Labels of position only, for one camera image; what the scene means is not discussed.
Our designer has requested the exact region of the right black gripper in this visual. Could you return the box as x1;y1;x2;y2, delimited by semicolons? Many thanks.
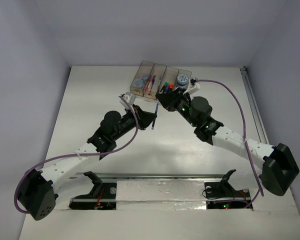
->
156;86;198;128

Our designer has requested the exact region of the clear blue pen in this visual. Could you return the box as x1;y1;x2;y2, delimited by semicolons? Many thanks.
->
151;101;159;130

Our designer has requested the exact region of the pink gel pen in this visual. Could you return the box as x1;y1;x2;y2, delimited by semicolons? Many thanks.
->
145;77;153;92

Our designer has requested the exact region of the blue capped pen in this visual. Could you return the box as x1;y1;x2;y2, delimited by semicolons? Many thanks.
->
150;75;156;92

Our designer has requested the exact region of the paperclip jar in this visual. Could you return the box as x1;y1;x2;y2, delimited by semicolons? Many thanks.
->
139;72;150;81
132;78;144;89

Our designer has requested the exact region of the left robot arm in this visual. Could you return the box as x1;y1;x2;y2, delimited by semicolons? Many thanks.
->
13;104;157;221

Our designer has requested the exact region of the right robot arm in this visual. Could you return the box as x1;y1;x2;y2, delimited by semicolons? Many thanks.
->
156;88;300;196

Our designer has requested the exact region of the clear drawer bin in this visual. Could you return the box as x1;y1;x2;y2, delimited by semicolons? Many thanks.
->
143;63;167;100
157;66;179;93
129;60;154;97
173;69;192;91

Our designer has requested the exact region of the foil covered front board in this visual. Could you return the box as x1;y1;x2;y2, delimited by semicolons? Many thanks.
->
115;179;207;211

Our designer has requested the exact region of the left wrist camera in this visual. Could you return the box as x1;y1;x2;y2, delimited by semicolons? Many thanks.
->
119;92;136;110

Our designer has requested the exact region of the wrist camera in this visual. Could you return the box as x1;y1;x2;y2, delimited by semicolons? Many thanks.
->
119;92;136;110
184;77;201;95

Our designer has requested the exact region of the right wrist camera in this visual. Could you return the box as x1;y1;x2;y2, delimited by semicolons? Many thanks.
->
184;77;201;95

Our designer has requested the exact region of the right aluminium rail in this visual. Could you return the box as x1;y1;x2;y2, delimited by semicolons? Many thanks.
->
239;66;280;178

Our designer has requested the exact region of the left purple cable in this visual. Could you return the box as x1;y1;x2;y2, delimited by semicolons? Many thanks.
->
13;96;142;214

